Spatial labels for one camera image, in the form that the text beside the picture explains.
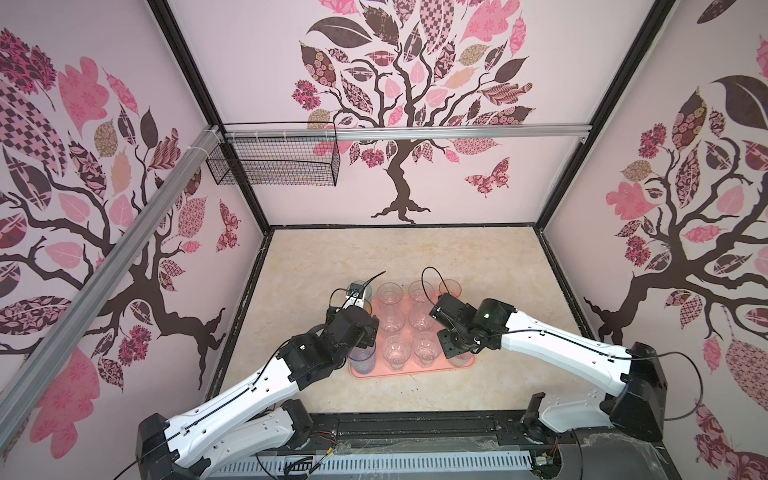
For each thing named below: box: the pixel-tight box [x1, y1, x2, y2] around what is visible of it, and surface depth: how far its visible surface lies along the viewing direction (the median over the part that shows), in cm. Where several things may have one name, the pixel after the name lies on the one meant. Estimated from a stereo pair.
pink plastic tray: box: [349, 294, 476, 379], surface depth 85 cm
